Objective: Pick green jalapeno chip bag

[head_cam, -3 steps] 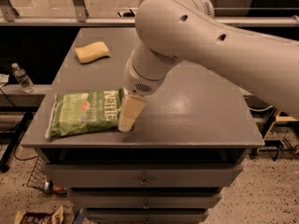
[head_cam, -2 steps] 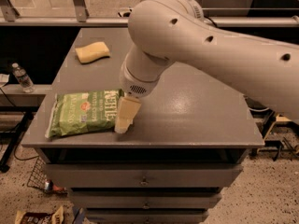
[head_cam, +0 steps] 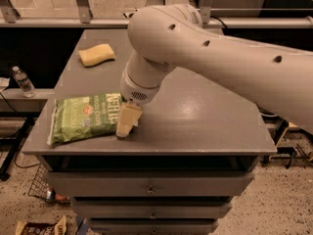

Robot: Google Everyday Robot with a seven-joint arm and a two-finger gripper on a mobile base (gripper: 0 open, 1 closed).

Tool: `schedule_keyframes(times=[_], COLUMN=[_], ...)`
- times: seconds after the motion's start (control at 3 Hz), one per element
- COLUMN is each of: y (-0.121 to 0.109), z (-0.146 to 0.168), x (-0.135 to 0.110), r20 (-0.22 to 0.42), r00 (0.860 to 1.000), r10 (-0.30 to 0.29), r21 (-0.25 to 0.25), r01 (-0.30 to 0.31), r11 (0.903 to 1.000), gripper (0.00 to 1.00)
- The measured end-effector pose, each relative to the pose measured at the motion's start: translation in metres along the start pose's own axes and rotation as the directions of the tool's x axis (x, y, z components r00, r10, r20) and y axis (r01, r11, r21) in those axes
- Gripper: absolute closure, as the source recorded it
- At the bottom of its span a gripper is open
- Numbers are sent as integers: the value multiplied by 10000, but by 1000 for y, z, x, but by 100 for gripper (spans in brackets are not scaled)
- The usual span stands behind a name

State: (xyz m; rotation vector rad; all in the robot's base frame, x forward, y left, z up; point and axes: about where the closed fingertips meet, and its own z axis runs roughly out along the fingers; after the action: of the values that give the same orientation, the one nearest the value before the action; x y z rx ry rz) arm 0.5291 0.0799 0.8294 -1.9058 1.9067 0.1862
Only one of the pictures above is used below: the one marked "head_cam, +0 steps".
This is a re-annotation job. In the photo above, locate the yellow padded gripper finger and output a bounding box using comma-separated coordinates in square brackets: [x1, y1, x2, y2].
[115, 103, 142, 138]

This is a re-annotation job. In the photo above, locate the green jalapeno chip bag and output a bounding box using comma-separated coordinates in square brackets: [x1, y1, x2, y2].
[47, 93, 122, 145]

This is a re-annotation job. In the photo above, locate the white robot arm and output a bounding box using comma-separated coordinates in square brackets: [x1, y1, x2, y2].
[120, 4, 313, 134]

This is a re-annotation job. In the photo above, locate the brown chip bag on floor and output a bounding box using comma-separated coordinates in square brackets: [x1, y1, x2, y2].
[15, 216, 67, 235]

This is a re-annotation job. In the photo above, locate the yellow sponge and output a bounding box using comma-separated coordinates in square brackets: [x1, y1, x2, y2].
[78, 44, 115, 67]

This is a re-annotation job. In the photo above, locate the grey drawer cabinet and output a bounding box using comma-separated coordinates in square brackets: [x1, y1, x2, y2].
[21, 27, 278, 235]

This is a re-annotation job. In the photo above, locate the clear plastic water bottle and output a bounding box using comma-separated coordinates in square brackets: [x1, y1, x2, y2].
[12, 66, 35, 98]

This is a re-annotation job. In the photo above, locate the metal railing frame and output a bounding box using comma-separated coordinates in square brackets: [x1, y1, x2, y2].
[0, 0, 313, 28]

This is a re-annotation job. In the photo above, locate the wire basket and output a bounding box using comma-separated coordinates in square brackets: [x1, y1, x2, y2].
[28, 165, 53, 201]

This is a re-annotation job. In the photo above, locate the black cable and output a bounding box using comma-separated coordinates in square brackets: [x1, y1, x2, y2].
[209, 16, 229, 29]

